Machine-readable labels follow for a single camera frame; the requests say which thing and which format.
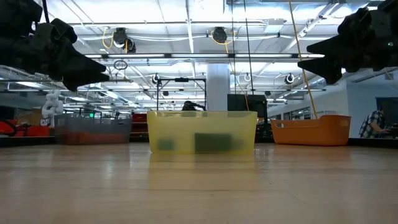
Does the black frame stand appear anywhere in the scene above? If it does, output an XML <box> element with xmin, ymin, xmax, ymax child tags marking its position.
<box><xmin>156</xmin><ymin>77</ymin><xmax>208</xmax><ymax>112</ymax></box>

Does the orange plastic bin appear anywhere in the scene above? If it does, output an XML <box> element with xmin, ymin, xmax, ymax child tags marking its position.
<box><xmin>270</xmin><ymin>114</ymin><xmax>352</xmax><ymax>147</ymax></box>

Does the thin black hanging cable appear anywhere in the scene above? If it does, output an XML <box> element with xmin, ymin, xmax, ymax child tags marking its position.
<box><xmin>231</xmin><ymin>0</ymin><xmax>236</xmax><ymax>95</ymax></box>

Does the long yellow cable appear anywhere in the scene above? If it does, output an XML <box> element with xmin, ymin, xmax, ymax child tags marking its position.
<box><xmin>287</xmin><ymin>0</ymin><xmax>319</xmax><ymax>120</ymax></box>

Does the blue toy building block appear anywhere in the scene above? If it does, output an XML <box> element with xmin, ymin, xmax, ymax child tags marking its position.
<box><xmin>195</xmin><ymin>133</ymin><xmax>233</xmax><ymax>153</ymax></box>

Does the person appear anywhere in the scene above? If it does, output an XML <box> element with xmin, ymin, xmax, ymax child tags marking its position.
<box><xmin>359</xmin><ymin>105</ymin><xmax>393</xmax><ymax>139</ymax></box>

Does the red storage container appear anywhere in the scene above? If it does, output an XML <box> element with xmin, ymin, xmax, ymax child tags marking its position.
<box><xmin>0</xmin><ymin>119</ymin><xmax>51</xmax><ymax>138</ymax></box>

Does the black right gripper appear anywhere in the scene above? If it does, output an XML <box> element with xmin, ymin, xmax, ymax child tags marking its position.
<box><xmin>297</xmin><ymin>0</ymin><xmax>398</xmax><ymax>85</ymax></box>

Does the black aluminium table frame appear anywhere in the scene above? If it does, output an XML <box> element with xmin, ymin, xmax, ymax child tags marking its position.
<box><xmin>0</xmin><ymin>135</ymin><xmax>398</xmax><ymax>148</ymax></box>

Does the black monitor screen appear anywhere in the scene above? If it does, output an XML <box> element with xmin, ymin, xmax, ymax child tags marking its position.
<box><xmin>226</xmin><ymin>93</ymin><xmax>269</xmax><ymax>139</ymax></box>

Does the yellow translucent plastic bin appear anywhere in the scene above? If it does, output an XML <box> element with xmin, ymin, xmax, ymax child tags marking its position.
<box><xmin>146</xmin><ymin>110</ymin><xmax>259</xmax><ymax>156</ymax></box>

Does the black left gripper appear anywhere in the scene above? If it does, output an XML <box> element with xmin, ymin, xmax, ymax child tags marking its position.
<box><xmin>0</xmin><ymin>0</ymin><xmax>110</xmax><ymax>92</ymax></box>

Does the white building column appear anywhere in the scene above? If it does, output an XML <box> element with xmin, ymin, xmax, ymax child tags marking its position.
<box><xmin>206</xmin><ymin>63</ymin><xmax>231</xmax><ymax>112</ymax></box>

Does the grey translucent plastic bin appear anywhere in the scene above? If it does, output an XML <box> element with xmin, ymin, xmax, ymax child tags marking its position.
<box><xmin>53</xmin><ymin>113</ymin><xmax>133</xmax><ymax>146</ymax></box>

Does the long ceiling light strip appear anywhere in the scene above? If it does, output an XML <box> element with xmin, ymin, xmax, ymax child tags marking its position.
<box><xmin>83</xmin><ymin>52</ymin><xmax>326</xmax><ymax>60</ymax></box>

